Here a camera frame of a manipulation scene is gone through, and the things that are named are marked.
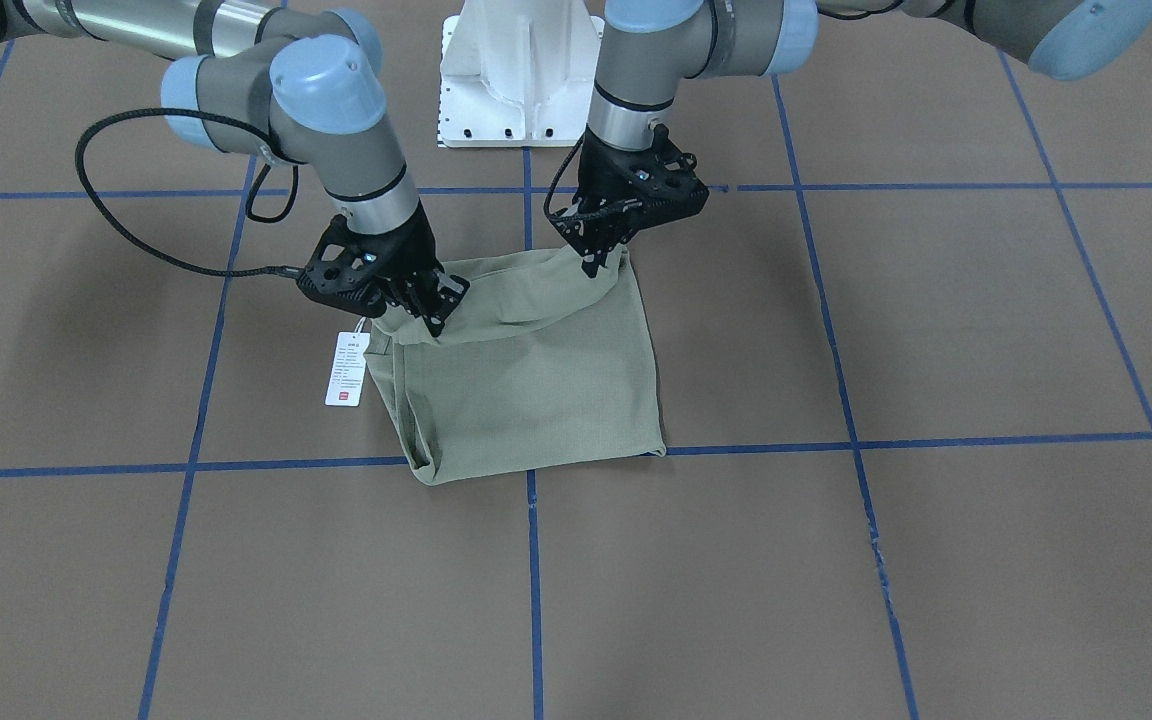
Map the olive green long-sleeve shirt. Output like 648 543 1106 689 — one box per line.
365 247 666 486

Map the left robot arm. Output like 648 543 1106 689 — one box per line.
547 1 1152 278

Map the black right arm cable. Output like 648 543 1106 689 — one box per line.
74 107 306 279

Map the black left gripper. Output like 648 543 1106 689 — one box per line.
561 128 708 279

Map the white paper hang tag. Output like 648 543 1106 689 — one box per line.
323 316 370 407

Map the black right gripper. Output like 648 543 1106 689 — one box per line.
296 211 470 338

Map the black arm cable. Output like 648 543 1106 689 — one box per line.
541 135 588 223
74 107 306 279

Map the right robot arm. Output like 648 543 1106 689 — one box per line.
0 1 468 336

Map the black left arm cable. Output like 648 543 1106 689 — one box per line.
541 135 588 223

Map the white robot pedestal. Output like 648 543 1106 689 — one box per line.
435 1 605 149

